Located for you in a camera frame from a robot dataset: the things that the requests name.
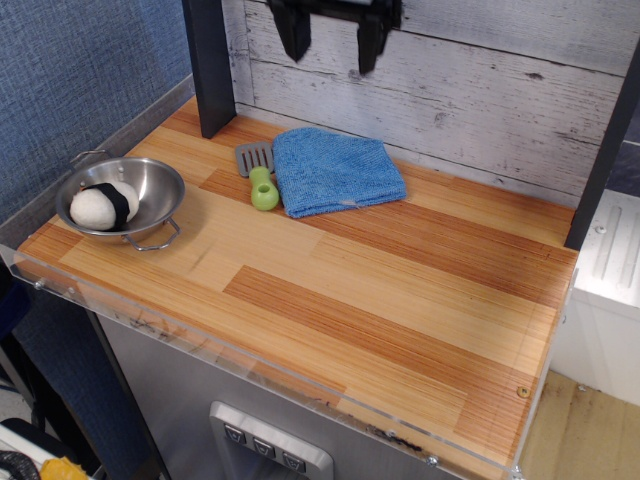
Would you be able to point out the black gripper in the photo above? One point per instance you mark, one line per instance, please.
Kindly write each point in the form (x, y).
(292, 20)

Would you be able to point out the blue cloth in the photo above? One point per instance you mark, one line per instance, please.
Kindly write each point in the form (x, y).
(322, 172)

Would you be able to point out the white rice ball toy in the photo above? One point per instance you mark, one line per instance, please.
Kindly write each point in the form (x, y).
(105, 206)

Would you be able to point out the clear acrylic edge guard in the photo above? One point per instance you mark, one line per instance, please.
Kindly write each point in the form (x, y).
(385, 401)

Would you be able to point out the white side cabinet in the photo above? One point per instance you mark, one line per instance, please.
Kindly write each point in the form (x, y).
(597, 343)

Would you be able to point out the silver button panel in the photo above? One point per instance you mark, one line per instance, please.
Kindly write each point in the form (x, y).
(250, 448)

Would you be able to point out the yellow black object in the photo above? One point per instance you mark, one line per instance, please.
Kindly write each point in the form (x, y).
(21, 467)

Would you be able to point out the dark left post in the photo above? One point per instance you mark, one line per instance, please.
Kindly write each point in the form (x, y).
(210, 62)

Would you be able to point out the dark post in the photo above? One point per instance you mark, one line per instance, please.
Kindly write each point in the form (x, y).
(613, 138)
(210, 62)

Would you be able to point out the green handled grey spatula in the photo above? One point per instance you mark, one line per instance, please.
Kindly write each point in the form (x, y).
(255, 162)

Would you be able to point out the steel bowl with handles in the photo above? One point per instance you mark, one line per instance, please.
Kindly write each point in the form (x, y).
(160, 190)

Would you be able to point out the dark right post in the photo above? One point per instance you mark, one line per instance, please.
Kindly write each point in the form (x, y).
(613, 138)

